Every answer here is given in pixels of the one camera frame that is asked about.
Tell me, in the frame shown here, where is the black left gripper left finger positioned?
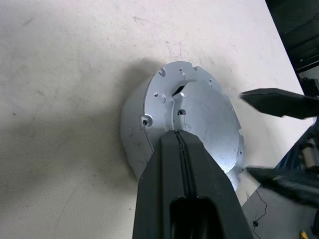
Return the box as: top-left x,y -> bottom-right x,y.
131,129 -> 187,239

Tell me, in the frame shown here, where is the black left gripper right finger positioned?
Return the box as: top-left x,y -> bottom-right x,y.
177,130 -> 255,239

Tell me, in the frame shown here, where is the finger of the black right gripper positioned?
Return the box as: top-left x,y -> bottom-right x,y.
239,87 -> 319,120
245,166 -> 319,208

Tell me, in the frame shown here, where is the silver round motor housing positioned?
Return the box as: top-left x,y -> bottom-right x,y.
119,60 -> 244,193

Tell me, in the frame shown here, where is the blue jeans leg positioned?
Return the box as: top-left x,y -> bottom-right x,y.
273,121 -> 319,175

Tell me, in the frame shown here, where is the thin black floor cable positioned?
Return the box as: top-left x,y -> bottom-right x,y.
252,191 -> 269,228

